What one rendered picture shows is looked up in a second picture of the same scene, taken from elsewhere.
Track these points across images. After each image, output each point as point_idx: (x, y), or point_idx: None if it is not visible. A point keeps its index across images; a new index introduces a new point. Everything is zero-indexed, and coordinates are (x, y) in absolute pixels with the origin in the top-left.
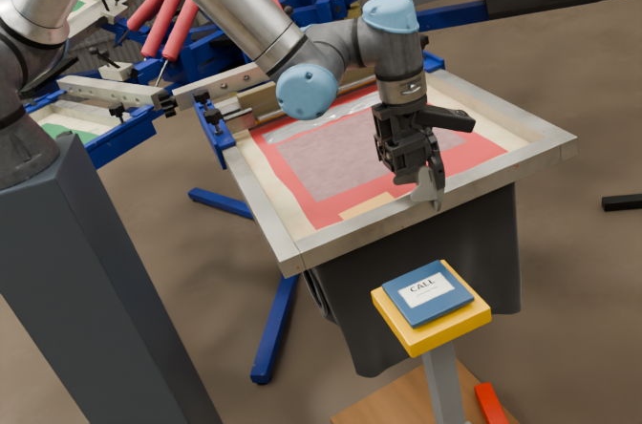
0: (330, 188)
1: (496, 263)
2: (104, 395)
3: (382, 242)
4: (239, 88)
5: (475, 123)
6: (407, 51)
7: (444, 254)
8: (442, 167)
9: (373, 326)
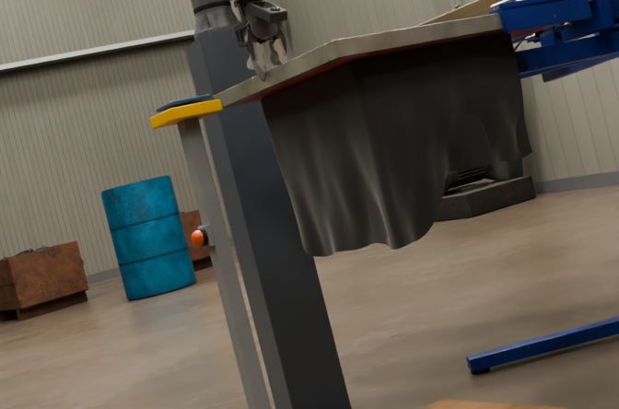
0: None
1: (369, 179)
2: (227, 195)
3: (291, 119)
4: None
5: (270, 16)
6: None
7: (327, 147)
8: (247, 41)
9: (303, 200)
